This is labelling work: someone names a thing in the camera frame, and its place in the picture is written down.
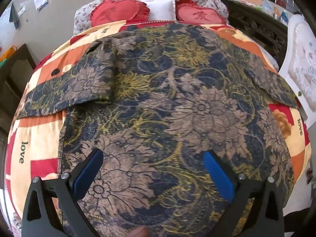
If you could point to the yellow basket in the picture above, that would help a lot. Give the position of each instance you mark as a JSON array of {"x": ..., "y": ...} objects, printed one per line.
[{"x": 7, "y": 53}]

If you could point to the dark hanging cloth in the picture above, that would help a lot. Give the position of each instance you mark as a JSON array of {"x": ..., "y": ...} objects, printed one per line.
[{"x": 14, "y": 17}]

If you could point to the white pillow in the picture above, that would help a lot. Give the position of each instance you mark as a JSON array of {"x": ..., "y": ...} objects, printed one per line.
[{"x": 160, "y": 8}]

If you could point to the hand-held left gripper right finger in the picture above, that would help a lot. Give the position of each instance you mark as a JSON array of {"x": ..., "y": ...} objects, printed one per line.
[{"x": 218, "y": 175}]

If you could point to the red heart-shaped pillow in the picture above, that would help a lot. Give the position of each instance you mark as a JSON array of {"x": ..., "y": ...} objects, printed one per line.
[
  {"x": 116, "y": 12},
  {"x": 197, "y": 14}
]

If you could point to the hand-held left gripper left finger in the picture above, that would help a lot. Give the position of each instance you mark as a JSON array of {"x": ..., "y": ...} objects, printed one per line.
[{"x": 88, "y": 172}]

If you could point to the brown floral patterned shirt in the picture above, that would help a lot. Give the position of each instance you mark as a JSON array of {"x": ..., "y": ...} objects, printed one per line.
[{"x": 160, "y": 103}]

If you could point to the dark wooden side table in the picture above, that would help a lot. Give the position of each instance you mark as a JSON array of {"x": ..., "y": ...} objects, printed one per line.
[{"x": 14, "y": 79}]

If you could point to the person's left hand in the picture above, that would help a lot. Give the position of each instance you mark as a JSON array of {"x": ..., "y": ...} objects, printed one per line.
[{"x": 138, "y": 232}]

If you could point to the orange red printed blanket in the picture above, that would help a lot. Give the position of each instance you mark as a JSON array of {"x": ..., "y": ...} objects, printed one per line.
[{"x": 42, "y": 138}]

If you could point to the pile of colourful packets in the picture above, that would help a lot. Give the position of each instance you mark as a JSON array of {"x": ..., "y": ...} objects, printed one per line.
[{"x": 271, "y": 7}]

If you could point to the white ornate chair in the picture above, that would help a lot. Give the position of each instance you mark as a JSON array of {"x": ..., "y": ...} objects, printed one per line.
[{"x": 301, "y": 54}]

